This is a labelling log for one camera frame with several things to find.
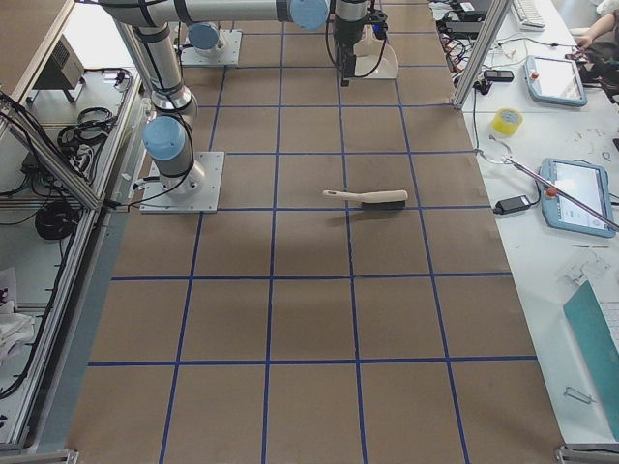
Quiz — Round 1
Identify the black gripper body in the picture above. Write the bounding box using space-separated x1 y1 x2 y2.
333 12 388 61

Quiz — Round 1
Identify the beige plastic dustpan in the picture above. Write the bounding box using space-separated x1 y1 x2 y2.
353 25 398 80

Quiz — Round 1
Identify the beige hand brush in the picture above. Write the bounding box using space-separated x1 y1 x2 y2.
322 189 408 210

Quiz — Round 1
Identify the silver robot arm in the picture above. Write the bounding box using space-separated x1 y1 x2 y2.
100 1 398 113
187 22 225 58

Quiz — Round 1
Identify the yellow tape roll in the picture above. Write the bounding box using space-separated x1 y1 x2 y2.
491 107 523 136

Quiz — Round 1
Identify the teach pendant far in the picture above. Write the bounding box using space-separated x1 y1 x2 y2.
524 55 588 107

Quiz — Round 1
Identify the teach pendant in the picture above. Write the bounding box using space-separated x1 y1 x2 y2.
524 55 588 107
539 158 616 238

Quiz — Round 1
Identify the black power adapter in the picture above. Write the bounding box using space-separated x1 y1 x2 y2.
492 195 533 216

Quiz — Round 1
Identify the teach pendant near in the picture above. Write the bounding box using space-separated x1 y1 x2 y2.
539 158 616 238

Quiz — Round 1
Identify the green cutting mat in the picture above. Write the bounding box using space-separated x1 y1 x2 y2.
563 281 618 440

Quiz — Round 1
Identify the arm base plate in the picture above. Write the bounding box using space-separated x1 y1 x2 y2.
181 24 243 68
138 152 225 214

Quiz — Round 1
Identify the aluminium frame post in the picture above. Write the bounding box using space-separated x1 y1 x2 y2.
452 0 512 110

